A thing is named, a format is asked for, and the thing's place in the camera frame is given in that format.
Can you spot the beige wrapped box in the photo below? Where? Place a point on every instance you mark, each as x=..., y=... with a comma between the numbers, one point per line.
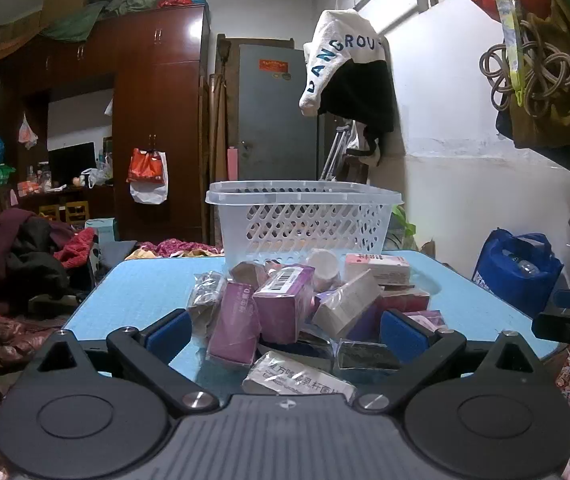
x=345, y=305

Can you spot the plum purple box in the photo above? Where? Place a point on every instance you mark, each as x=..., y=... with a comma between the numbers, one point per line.
x=235, y=325

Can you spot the clear wrapped dark packet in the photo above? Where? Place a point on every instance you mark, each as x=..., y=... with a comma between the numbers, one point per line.
x=205, y=295

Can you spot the white and pink box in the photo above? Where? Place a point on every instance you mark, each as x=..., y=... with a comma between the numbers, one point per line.
x=377, y=270

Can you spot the red and white box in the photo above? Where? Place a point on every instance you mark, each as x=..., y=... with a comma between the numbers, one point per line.
x=405, y=300

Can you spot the pink tube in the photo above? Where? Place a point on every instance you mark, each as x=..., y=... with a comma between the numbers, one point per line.
x=232, y=162

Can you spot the cardboard boxes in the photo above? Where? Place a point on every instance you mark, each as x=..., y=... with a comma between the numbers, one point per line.
x=30, y=22

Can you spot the brown quilted cloth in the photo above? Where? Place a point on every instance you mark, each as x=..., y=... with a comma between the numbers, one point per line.
x=5, y=340

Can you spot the blue fabric bag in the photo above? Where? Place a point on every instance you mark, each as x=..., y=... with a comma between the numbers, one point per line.
x=505, y=270

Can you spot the green cloth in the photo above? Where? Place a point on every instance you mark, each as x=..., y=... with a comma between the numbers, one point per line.
x=80, y=22

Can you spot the brown hanging bag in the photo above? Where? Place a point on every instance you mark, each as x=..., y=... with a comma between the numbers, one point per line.
x=560, y=125

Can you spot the wooden planks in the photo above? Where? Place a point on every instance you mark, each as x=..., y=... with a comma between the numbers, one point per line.
x=218, y=110

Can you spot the black monitor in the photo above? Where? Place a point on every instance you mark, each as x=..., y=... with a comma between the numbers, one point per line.
x=70, y=162

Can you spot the small white bottle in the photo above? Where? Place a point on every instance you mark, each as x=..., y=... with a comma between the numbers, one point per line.
x=325, y=267

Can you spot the small white hanging bag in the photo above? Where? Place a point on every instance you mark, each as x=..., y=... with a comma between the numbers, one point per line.
x=27, y=132

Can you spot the red and white plastic bag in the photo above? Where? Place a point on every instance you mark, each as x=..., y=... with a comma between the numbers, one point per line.
x=145, y=167

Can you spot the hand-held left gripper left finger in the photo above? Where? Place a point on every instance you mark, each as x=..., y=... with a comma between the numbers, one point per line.
x=167, y=332

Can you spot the green patterned bag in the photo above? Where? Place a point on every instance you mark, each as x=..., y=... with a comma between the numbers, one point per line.
x=405, y=227

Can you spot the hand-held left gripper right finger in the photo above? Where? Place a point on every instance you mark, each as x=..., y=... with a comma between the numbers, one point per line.
x=402, y=332

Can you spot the pile of dark red clothes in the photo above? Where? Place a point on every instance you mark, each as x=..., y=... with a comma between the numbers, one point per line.
x=15, y=250

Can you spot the grey metal door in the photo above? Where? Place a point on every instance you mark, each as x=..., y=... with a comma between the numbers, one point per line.
x=275, y=120

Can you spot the dark wrapped box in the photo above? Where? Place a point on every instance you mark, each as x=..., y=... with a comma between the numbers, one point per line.
x=365, y=357

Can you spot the teal box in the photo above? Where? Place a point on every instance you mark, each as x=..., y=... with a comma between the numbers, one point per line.
x=100, y=230

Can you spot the purple barcode box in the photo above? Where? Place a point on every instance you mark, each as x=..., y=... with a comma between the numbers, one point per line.
x=280, y=305

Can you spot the violet box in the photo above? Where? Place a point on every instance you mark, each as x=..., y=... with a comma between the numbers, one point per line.
x=365, y=327

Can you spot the metal crutches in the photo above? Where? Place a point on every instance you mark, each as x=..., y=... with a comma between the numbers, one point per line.
x=334, y=152

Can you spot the white plastic basket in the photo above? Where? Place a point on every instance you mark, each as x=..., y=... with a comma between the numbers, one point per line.
x=305, y=220

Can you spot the small brown box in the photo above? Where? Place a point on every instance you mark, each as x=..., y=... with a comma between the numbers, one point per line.
x=247, y=272

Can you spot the white and black jacket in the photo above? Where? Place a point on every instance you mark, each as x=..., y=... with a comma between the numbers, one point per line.
x=345, y=45

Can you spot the brown wooden wardrobe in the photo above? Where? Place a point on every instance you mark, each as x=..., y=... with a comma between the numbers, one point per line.
x=165, y=85

